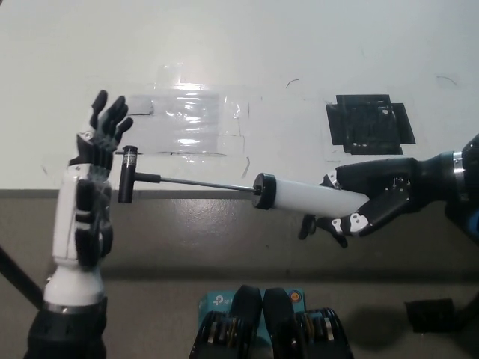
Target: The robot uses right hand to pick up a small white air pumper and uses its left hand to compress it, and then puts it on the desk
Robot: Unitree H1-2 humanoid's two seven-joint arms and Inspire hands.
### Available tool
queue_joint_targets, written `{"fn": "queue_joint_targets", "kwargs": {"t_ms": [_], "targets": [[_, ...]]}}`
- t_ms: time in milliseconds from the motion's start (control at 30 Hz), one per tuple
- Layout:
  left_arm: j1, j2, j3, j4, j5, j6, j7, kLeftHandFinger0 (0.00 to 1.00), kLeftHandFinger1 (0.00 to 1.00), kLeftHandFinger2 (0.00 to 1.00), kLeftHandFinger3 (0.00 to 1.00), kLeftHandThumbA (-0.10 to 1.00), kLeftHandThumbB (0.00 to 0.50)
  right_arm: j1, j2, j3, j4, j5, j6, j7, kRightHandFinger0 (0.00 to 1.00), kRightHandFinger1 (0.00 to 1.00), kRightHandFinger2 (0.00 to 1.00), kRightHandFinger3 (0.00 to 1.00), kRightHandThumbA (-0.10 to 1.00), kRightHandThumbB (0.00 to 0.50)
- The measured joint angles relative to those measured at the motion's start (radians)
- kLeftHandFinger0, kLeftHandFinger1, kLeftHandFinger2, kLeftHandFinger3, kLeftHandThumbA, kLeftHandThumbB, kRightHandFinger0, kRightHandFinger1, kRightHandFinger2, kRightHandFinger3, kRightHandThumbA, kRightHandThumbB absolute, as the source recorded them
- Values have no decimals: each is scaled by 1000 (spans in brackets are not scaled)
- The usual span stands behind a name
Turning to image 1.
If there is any teal TP-Link box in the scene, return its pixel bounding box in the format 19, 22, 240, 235
197, 288, 306, 342

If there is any black and blue object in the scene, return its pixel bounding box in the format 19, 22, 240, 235
444, 200, 479, 241

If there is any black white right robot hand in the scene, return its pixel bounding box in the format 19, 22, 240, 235
298, 155, 464, 250

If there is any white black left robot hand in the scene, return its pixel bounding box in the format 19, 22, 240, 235
43, 89, 135, 310

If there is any white air pump black handle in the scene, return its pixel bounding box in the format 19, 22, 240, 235
116, 144, 370, 218

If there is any black floor tape square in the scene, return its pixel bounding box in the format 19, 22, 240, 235
405, 298, 456, 334

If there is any black diagonal pole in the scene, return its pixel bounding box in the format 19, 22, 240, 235
0, 245, 44, 312

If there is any black tape patch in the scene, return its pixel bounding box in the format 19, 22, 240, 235
324, 93, 416, 155

